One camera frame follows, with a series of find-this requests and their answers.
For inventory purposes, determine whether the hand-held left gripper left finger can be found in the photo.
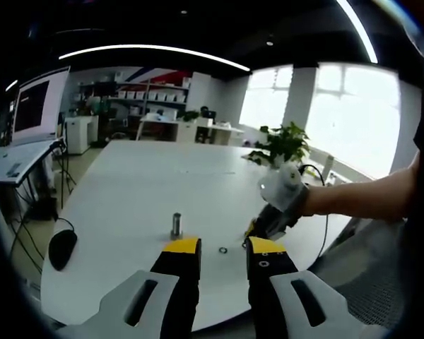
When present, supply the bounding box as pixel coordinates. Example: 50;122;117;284
58;237;202;339

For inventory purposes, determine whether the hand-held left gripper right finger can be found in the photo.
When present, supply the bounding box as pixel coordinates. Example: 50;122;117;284
245;235;393;339

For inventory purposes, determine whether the silver threaded stud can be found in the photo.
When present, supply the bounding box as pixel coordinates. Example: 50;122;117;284
168;211;184;241

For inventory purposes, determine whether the potted green plant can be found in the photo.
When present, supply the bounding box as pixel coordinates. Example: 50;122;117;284
249;121;311;169

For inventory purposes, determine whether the white desk stand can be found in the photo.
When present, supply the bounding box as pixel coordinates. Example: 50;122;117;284
323;155;336;179

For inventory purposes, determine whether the grey mesh chair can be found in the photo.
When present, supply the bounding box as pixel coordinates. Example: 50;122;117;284
314;215;407;329

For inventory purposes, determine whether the white office desk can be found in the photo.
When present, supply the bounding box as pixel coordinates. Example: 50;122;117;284
136;114;245;145

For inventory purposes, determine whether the black computer mouse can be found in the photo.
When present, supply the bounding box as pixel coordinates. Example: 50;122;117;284
48;228;78;272

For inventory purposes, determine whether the shelf with white boxes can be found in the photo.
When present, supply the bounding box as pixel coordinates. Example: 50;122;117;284
79;79;192;117

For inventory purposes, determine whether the person's dark shirt sleeve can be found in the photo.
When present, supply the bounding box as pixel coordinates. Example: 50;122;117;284
411;81;424;160

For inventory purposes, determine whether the white cabinet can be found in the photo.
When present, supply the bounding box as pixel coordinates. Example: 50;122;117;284
64;114;100;155

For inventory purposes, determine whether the ceiling light strip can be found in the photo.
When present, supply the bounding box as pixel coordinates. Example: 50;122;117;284
58;44;252;71
335;0;379;64

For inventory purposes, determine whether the white tilted standing desk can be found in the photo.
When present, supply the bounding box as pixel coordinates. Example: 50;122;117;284
0;139;63;220

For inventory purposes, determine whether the large monitor screen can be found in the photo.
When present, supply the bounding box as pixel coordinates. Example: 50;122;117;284
12;66;71;145

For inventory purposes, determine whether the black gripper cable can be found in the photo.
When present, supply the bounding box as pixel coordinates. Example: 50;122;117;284
300;163;330;264

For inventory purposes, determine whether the black desk cable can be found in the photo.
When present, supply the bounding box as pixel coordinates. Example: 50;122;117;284
51;139;77;209

